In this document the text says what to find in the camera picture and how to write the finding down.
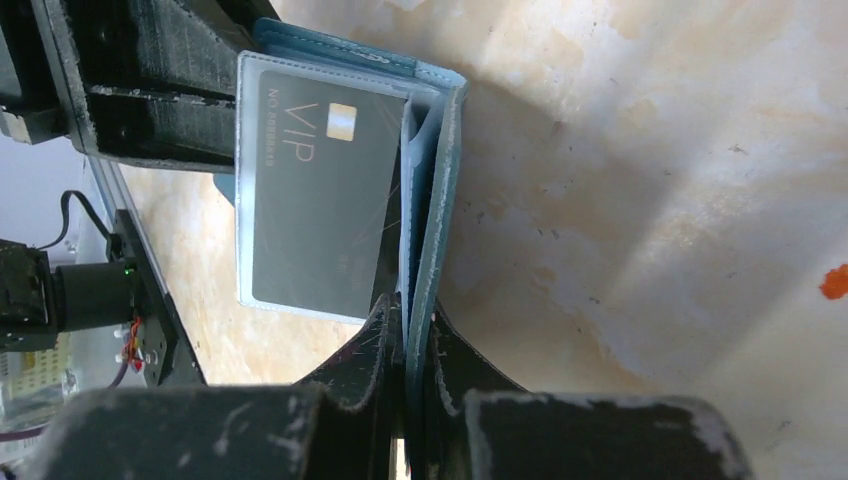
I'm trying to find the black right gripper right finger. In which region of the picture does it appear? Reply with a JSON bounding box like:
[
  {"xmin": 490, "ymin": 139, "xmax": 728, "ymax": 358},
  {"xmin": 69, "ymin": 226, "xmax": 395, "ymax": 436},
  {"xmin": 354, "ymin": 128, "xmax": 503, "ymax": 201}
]
[{"xmin": 423, "ymin": 309, "xmax": 752, "ymax": 479}]

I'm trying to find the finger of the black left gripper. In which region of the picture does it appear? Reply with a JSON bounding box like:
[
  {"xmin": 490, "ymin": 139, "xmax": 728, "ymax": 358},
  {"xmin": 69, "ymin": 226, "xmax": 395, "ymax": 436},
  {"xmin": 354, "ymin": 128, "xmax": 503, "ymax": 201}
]
[{"xmin": 33, "ymin": 0, "xmax": 276, "ymax": 173}]

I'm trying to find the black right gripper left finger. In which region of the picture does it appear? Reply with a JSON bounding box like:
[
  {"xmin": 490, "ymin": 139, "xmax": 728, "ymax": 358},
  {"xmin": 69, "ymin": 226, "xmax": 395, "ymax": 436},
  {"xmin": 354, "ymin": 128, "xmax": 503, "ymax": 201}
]
[{"xmin": 19, "ymin": 294, "xmax": 400, "ymax": 479}]

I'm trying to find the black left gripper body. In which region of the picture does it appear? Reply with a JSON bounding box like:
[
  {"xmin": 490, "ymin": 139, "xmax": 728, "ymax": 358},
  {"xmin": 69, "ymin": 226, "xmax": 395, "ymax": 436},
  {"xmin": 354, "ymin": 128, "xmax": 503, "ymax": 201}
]
[{"xmin": 1, "ymin": 1, "xmax": 87, "ymax": 146}]

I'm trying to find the teal card holder wallet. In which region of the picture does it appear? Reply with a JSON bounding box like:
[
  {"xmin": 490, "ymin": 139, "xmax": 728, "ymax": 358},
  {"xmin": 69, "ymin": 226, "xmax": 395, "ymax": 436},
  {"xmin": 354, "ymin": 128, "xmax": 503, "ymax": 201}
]
[{"xmin": 215, "ymin": 18, "xmax": 468, "ymax": 479}]

